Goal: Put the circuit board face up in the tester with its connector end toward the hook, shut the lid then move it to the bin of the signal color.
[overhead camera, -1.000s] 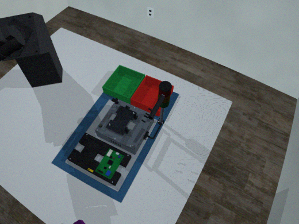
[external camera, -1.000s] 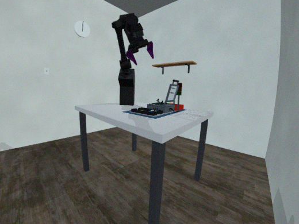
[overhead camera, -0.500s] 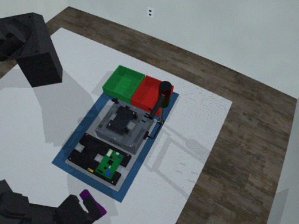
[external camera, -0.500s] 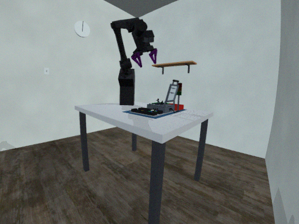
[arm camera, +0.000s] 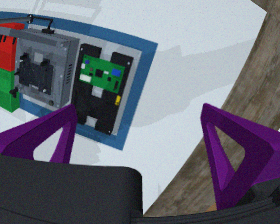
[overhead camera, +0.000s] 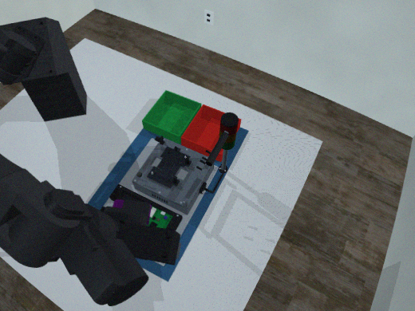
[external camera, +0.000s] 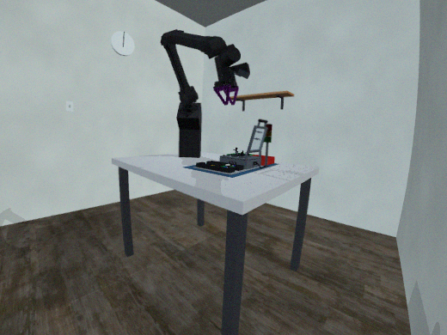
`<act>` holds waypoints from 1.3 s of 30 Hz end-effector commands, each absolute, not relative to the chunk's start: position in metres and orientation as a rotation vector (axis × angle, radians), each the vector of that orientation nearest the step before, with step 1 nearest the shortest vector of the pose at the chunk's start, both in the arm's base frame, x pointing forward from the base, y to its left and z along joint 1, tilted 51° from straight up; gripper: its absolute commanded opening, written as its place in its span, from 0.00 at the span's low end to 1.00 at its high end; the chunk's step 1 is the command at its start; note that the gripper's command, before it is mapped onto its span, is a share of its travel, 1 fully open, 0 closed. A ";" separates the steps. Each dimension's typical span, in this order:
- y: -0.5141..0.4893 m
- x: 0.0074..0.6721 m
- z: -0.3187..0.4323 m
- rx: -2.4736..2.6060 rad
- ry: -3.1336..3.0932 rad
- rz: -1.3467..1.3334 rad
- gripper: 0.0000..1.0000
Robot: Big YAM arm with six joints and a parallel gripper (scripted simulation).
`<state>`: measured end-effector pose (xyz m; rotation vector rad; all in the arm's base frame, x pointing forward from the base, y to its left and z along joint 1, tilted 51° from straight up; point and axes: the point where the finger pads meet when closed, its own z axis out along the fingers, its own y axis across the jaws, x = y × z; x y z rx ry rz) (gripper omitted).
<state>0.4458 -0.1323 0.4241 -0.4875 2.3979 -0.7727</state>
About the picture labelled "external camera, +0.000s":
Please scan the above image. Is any red tray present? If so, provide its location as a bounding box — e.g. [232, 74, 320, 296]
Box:
[261, 155, 275, 166]

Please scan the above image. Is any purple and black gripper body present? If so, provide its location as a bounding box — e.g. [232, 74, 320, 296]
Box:
[213, 66, 238, 88]

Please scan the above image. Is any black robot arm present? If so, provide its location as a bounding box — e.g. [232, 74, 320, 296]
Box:
[160, 29, 250, 117]

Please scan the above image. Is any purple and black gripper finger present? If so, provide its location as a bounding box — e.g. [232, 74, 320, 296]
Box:
[229, 87, 239, 105]
[214, 85, 230, 105]

